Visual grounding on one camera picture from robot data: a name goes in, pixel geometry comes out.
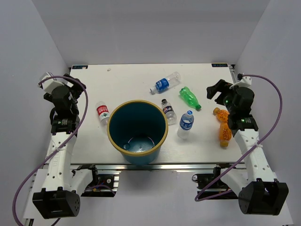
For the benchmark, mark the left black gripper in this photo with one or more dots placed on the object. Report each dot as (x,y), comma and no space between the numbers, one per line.
(78,89)

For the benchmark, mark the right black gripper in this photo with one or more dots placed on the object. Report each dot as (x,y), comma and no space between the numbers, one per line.
(221,86)

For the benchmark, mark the red label water bottle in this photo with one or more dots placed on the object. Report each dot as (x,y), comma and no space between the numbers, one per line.
(102,112)

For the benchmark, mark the green plastic bottle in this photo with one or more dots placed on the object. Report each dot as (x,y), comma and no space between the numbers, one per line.
(189,98)

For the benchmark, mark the small pepsi label bottle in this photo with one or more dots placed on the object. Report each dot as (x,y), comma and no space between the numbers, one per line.
(169,112)

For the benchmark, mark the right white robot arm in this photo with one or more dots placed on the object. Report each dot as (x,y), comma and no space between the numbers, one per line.
(260,193)

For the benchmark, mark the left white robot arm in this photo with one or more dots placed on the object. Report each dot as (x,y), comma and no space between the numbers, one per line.
(60,193)

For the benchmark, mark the teal bin with yellow rim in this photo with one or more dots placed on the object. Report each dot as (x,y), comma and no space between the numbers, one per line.
(138,129)

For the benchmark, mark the left blue table sticker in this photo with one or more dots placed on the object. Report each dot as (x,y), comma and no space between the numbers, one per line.
(79,67)

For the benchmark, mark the blue table sticker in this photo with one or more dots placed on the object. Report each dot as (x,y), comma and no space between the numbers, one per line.
(79,67)
(219,65)

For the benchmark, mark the right blue table sticker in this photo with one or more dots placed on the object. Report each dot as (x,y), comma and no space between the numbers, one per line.
(219,65)

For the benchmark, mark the orange plastic bottle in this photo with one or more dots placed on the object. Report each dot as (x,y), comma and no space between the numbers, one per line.
(225,133)

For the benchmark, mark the blue label bottle upright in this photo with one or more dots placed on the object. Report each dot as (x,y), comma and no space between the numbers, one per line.
(185,124)

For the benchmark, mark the blue label bottle lying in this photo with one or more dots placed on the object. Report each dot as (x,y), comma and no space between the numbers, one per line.
(166,83)

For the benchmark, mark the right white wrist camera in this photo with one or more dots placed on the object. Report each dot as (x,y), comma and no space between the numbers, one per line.
(242,81)

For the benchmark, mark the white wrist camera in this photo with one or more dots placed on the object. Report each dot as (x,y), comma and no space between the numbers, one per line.
(242,81)
(49,85)

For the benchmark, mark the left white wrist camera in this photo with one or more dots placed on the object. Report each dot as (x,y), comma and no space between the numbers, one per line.
(49,85)

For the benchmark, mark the aluminium table frame rail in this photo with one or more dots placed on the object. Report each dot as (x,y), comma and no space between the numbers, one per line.
(158,166)

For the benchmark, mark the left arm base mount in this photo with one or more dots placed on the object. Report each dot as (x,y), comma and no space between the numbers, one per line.
(102,184)

